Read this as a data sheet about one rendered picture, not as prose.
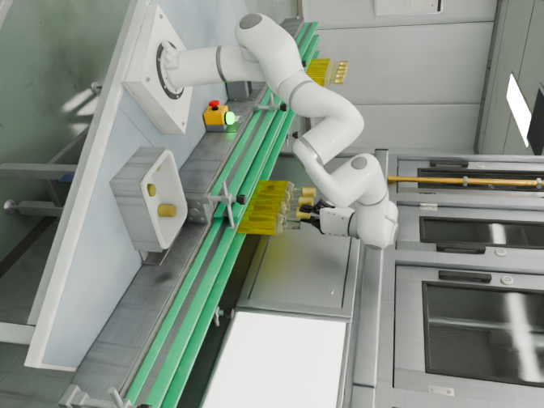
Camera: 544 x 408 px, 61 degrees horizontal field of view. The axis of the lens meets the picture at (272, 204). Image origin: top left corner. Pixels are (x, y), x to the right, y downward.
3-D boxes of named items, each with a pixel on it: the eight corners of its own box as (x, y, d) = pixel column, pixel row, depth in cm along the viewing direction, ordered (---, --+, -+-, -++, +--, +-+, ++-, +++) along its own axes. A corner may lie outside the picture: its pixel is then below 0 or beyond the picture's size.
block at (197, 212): (186, 224, 140) (208, 225, 139) (179, 198, 135) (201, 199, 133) (190, 217, 143) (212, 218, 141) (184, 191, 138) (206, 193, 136)
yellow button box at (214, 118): (205, 131, 168) (224, 131, 166) (201, 112, 164) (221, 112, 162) (211, 122, 173) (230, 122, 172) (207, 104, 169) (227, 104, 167)
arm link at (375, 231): (359, 173, 120) (374, 210, 137) (343, 217, 116) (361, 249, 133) (390, 177, 116) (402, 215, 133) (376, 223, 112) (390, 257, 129)
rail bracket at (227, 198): (209, 230, 140) (249, 232, 137) (197, 184, 130) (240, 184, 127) (212, 223, 142) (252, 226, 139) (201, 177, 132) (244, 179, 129)
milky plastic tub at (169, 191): (136, 251, 124) (166, 253, 122) (109, 181, 111) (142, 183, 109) (162, 211, 138) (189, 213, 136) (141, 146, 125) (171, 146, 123)
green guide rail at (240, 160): (209, 198, 138) (234, 199, 136) (208, 195, 138) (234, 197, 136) (305, 23, 273) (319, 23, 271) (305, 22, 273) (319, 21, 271)
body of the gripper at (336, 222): (360, 230, 147) (327, 222, 151) (359, 204, 140) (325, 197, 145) (351, 245, 141) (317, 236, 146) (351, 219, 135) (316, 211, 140)
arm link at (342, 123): (275, 103, 106) (310, 138, 98) (322, 65, 106) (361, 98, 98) (294, 137, 117) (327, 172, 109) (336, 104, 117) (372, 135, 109)
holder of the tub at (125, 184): (140, 265, 128) (166, 267, 126) (108, 182, 112) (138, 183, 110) (165, 225, 141) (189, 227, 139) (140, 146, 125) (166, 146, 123)
